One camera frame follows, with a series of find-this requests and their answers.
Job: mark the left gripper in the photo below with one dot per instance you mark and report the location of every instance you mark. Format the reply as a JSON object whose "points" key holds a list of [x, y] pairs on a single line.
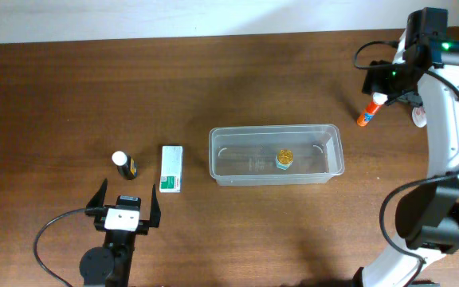
{"points": [[143, 226]]}

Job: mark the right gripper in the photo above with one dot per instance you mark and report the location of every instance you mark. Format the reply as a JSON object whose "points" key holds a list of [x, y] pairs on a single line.
{"points": [[374, 81]]}

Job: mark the orange tube white cap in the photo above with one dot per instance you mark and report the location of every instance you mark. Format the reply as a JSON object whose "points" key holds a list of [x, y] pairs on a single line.
{"points": [[377, 101]]}

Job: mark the white spray bottle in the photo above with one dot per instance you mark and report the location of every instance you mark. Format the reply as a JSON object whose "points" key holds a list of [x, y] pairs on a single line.
{"points": [[419, 117]]}

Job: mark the small jar gold lid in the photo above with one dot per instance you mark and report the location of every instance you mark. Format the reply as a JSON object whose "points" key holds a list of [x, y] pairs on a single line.
{"points": [[284, 159]]}

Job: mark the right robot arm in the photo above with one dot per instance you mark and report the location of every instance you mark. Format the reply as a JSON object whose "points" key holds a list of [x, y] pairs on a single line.
{"points": [[427, 217]]}

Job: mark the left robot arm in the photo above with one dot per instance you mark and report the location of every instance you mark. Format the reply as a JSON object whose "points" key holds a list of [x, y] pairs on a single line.
{"points": [[110, 264]]}

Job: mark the clear plastic container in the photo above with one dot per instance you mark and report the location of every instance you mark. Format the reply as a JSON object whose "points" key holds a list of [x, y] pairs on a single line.
{"points": [[245, 156]]}

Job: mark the dark bottle white cap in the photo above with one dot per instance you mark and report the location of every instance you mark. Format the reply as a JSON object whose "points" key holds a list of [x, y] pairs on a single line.
{"points": [[125, 165]]}

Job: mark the white green medicine box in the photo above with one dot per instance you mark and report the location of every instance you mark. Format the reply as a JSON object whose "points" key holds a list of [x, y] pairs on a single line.
{"points": [[171, 169]]}

